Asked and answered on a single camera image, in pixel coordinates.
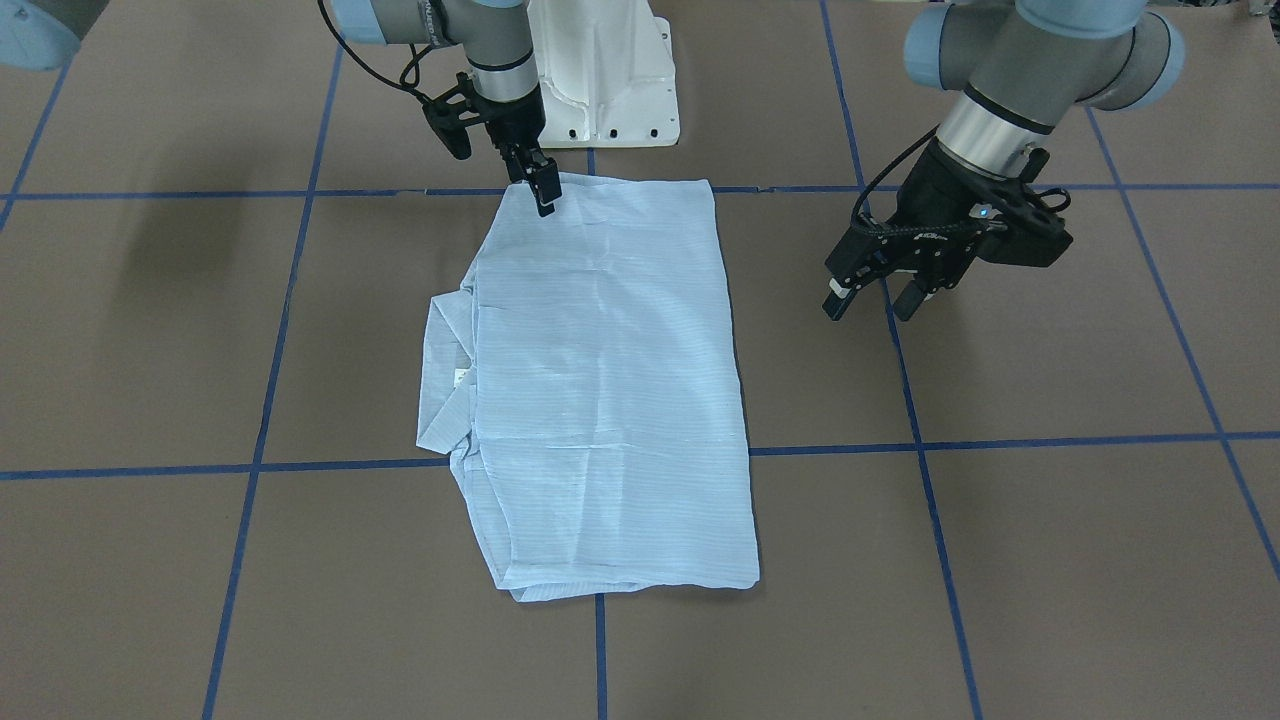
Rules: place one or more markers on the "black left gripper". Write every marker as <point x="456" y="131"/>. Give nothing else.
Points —
<point x="922" y="193"/>

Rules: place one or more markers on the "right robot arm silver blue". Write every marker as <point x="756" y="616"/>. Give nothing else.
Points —
<point x="499" y="90"/>

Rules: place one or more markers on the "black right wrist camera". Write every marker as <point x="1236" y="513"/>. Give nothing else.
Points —
<point x="452" y="114"/>

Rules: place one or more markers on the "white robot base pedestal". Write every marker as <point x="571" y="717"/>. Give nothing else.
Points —
<point x="607" y="75"/>

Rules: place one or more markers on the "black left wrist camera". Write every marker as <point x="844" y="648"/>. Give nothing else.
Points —
<point x="1023" y="227"/>

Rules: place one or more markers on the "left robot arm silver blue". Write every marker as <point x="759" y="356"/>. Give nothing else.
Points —
<point x="1017" y="67"/>

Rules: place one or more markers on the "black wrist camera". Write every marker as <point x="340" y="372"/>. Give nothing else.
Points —
<point x="452" y="114"/>
<point x="1023" y="227"/>

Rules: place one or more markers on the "light blue button shirt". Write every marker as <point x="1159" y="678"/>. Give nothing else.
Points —
<point x="582" y="382"/>

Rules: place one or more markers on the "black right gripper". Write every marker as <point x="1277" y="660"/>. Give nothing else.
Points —
<point x="512" y="122"/>

